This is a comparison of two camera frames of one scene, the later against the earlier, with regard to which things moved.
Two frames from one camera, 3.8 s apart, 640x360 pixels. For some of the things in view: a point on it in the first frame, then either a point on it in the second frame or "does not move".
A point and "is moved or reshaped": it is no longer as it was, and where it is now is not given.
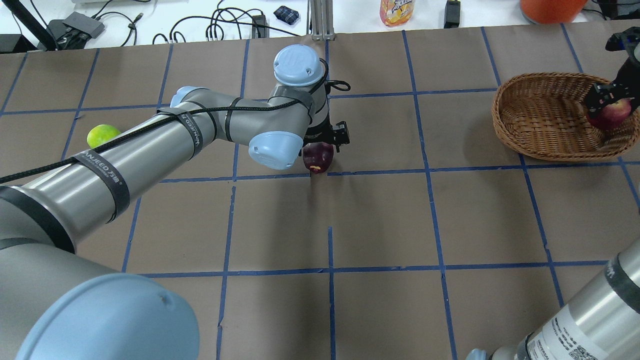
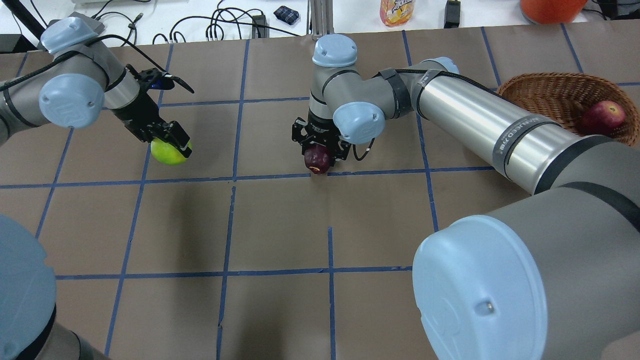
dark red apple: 318,156 does not move
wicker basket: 544,115 does not move
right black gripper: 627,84 → 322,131
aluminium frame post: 322,21 does not move
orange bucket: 551,12 does not move
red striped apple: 612,115 is moved or reshaped
